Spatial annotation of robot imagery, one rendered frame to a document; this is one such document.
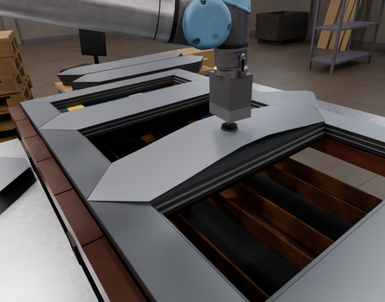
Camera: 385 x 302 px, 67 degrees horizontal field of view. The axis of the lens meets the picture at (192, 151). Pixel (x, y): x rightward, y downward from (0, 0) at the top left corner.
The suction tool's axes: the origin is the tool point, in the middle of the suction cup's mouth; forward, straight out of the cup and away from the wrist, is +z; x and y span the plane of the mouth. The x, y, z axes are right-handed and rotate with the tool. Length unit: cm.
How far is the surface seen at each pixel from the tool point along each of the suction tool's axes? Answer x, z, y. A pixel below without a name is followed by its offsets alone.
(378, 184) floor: -143, 87, 27
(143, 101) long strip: 6.4, 2.8, 43.9
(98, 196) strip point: 34.6, 2.8, -4.8
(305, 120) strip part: -24.1, 1.4, -3.0
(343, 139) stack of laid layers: -28.4, 4.7, -12.6
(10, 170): 53, 16, 43
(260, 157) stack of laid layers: -2.6, 3.8, -9.2
